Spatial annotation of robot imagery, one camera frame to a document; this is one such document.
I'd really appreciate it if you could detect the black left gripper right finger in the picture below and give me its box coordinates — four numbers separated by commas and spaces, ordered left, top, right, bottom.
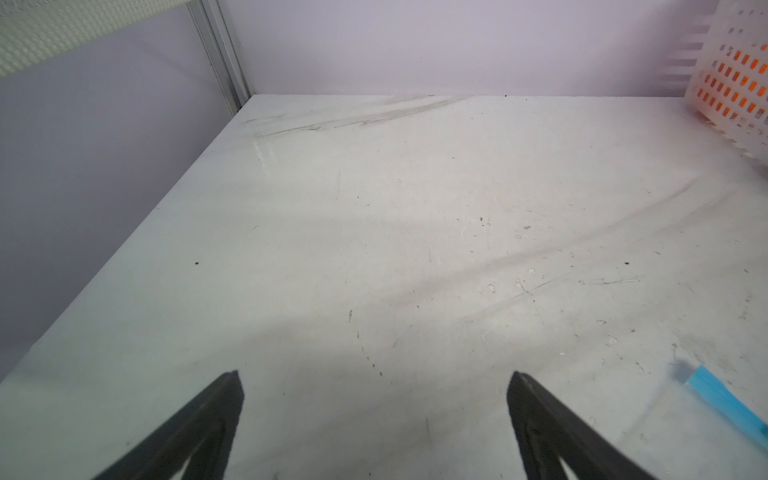
506, 371, 654, 480

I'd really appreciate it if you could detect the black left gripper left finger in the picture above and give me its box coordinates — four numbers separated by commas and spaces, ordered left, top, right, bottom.
96, 371, 244, 479

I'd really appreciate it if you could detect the clear zip bag blue zipper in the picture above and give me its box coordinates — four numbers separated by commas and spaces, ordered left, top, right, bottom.
686, 365, 767, 450

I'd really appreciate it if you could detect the white plastic perforated basket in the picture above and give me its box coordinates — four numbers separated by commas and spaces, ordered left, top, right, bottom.
685, 0, 767, 164

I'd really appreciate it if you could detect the aluminium frame post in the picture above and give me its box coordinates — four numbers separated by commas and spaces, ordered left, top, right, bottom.
187, 0, 254, 115

